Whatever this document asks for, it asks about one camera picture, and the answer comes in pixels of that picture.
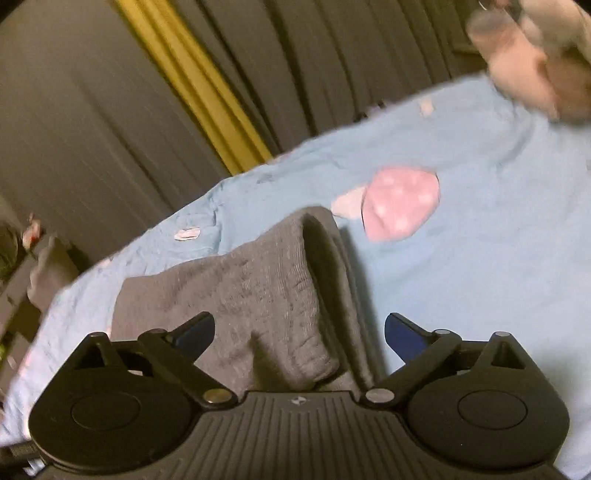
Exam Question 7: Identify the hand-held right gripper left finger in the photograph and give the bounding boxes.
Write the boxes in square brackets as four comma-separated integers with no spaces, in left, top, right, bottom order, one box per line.
[69,311,235,410]

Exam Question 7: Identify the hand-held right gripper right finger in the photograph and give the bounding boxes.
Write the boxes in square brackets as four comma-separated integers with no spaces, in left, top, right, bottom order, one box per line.
[362,312,533,409]

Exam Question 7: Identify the grey pants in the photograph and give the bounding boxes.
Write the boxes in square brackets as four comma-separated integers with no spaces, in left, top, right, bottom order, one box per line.
[111,206,389,394]

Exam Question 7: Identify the light blue printed bed sheet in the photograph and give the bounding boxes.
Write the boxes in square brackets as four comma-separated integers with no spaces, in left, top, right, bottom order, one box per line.
[0,70,591,480]

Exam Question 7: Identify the pale grey cloth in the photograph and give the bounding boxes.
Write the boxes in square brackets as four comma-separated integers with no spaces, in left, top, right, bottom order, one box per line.
[27,234,89,311]

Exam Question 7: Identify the grey curtain with yellow stripe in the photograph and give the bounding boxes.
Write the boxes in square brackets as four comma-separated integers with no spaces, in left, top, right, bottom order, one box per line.
[0,0,491,296]

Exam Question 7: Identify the pink and grey plush toy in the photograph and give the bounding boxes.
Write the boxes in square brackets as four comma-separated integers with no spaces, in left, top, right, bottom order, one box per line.
[465,0,591,124]

